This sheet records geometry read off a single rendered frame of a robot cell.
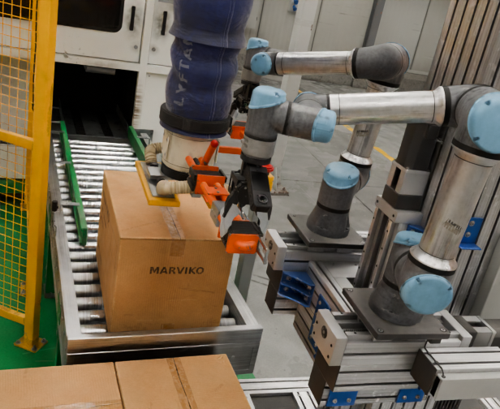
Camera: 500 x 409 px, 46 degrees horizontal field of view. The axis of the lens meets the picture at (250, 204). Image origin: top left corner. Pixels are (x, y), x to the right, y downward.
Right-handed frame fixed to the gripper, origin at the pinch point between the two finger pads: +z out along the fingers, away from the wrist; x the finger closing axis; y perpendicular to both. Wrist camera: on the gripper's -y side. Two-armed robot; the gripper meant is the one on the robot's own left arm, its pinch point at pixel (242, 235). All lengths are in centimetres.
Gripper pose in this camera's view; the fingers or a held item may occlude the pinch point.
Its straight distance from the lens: 139.3
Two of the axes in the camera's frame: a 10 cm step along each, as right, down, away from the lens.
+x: -9.4, -0.6, -3.3
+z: -1.9, 9.1, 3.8
